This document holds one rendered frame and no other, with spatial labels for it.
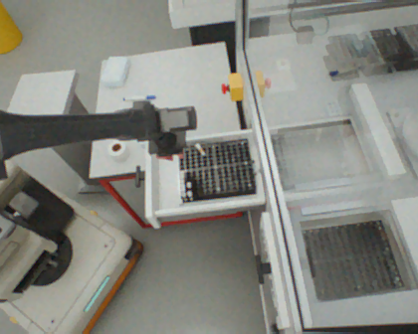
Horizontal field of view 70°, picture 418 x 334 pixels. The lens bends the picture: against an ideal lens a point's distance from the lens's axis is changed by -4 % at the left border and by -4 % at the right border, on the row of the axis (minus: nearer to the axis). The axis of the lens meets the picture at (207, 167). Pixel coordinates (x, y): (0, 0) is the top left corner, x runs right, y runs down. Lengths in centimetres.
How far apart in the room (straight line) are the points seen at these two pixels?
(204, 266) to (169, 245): 24
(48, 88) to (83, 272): 88
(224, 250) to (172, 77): 96
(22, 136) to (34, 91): 119
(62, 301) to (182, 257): 64
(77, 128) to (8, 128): 11
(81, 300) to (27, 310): 26
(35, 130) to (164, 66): 106
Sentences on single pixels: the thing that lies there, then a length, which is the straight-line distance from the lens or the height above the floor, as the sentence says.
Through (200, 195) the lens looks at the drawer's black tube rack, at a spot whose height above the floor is 90.
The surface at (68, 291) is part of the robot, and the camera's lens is 167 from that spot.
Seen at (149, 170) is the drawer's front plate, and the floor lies 93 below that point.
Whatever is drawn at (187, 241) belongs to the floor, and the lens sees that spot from 182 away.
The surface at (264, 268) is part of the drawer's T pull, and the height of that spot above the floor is 91.
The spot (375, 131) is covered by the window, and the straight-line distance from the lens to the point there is 29.
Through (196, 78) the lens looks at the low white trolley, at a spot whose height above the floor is 76.
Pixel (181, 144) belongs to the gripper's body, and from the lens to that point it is 80.
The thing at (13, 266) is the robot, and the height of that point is 80.
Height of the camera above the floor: 173
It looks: 61 degrees down
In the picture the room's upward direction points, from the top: 12 degrees counter-clockwise
